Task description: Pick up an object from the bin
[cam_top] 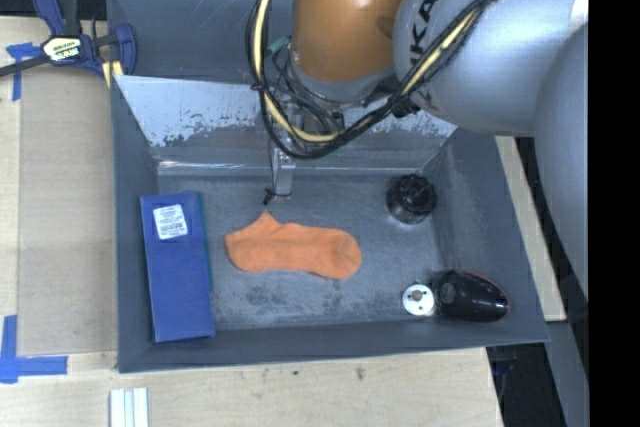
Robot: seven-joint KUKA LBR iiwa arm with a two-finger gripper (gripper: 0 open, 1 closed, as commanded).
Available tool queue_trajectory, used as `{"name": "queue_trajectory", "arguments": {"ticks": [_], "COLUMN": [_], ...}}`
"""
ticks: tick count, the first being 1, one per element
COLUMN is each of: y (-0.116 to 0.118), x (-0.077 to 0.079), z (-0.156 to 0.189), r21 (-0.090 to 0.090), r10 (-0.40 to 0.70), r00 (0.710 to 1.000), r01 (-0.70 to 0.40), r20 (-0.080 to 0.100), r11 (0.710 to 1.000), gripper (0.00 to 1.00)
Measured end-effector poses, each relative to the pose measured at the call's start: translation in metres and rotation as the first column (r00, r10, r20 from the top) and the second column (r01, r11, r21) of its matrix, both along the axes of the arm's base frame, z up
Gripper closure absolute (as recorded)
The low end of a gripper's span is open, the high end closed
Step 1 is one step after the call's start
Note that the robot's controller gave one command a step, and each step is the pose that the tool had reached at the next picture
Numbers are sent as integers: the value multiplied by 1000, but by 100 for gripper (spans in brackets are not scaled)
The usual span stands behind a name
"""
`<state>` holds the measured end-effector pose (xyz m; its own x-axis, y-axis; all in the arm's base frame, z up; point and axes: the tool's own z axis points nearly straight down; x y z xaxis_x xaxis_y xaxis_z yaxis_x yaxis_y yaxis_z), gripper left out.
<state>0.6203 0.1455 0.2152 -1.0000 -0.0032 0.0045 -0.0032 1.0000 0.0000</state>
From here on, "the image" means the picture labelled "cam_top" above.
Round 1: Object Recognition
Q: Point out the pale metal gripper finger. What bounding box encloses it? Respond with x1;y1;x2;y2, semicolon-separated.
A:
268;142;279;196
277;153;297;199

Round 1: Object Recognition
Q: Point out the orange sock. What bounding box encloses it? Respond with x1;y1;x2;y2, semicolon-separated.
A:
223;210;363;280

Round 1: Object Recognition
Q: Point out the black ribbed round knob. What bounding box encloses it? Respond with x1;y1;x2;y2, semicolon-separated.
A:
385;173;438;225

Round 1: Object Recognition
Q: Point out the grey metal bin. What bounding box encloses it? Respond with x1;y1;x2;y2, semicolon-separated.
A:
104;0;552;374

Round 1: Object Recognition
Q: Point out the blue flat box white label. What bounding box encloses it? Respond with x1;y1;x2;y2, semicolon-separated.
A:
139;190;217;344

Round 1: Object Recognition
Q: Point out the white round disc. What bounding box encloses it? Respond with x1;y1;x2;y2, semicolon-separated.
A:
402;283;437;317

